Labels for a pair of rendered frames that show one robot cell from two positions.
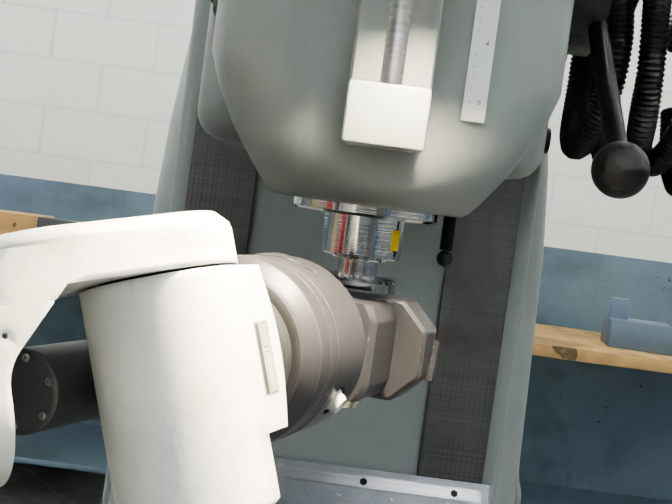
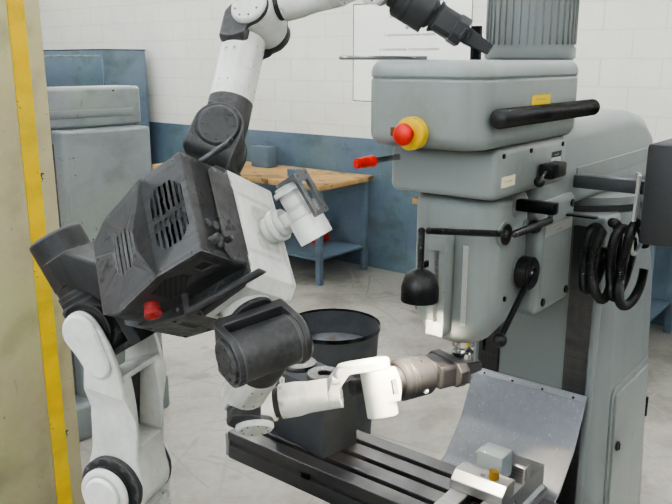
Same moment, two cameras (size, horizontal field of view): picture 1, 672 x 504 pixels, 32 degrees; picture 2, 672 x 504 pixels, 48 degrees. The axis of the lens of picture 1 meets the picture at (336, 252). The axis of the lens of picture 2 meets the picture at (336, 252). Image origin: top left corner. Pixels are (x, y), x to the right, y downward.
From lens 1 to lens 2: 1.20 m
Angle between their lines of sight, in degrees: 40
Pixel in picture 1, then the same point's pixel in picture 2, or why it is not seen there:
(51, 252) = (346, 369)
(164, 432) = (369, 401)
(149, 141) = (658, 130)
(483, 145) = (467, 330)
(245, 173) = not seen: hidden behind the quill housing
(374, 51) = (430, 314)
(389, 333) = (452, 372)
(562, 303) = not seen: outside the picture
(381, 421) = (549, 369)
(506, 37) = (469, 306)
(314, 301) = (413, 372)
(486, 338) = (582, 344)
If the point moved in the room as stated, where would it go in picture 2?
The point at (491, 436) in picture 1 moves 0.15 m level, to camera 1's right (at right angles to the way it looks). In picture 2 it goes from (587, 379) to (649, 395)
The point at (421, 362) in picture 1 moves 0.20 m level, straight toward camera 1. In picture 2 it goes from (461, 380) to (402, 410)
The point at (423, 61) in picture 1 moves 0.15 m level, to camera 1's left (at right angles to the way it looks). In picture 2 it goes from (440, 317) to (380, 302)
